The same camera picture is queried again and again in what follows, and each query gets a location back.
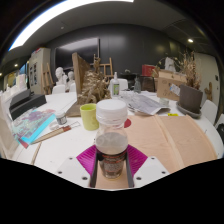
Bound white plaster bust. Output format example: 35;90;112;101
54;66;69;87
67;70;76;84

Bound grey spray bottle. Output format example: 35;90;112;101
133;76;142;94

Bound small jar with white lid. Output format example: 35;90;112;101
54;110;68;126

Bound colourful painting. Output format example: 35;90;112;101
12;107;57;149

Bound white spray bottle green label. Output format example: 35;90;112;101
111;71;121;98

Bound newspaper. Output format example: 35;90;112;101
119;90;171;117

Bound wooden handled wire tool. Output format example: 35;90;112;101
31;120;82;145

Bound dark wall screen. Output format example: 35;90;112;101
54;37;101;71

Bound wooden figure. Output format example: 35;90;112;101
204;81;214;101

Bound golden relief sculpture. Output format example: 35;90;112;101
64;52;113;118

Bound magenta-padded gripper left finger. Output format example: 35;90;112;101
55;144;99;189

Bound grey plant saucer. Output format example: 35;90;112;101
175;100;203;119

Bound beige cabinet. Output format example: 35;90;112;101
28;48;51;94

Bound cardboard box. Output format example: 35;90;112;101
155;68;188;102

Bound black flat case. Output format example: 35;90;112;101
9;94;48;121
9;88;33;109

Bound long ceiling light strip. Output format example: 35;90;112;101
8;0;134;52

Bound thin wooden stick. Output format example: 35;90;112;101
30;141;43;166

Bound small glass cup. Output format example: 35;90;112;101
158;97;170;108

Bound dried plant in dark pot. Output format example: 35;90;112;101
178;49;205;114

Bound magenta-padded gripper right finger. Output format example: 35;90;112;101
125;144;170;188

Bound white chair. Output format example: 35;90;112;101
108;78;129;92
199;99;219;126
51;84;67;95

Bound clear bottle with white cap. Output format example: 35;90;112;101
94;98;130;180

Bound red box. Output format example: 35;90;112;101
141;64;157;78

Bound wooden easel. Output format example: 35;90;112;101
93;54;114;81
41;63;54;94

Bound yellow-green mug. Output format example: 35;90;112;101
79;103;100;132

